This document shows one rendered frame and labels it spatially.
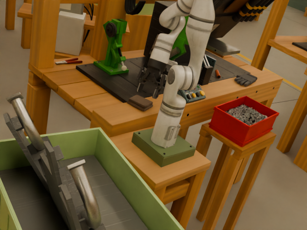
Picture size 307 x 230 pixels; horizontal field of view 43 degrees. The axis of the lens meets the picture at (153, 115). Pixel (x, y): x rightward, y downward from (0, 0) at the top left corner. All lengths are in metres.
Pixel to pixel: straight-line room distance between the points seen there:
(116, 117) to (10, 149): 0.51
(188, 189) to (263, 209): 1.37
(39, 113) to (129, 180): 0.99
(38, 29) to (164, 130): 0.84
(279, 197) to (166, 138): 1.80
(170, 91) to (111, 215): 0.50
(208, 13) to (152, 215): 0.70
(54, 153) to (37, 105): 1.19
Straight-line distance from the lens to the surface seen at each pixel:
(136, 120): 1.70
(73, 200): 0.88
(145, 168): 1.49
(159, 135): 1.53
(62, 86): 1.91
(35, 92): 2.11
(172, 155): 1.52
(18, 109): 1.14
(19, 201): 1.29
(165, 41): 1.56
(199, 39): 1.41
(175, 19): 1.57
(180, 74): 1.42
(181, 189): 1.64
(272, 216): 2.97
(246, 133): 1.90
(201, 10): 1.39
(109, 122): 1.63
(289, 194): 3.28
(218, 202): 2.11
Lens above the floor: 1.72
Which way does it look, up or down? 28 degrees down
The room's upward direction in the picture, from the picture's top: 14 degrees clockwise
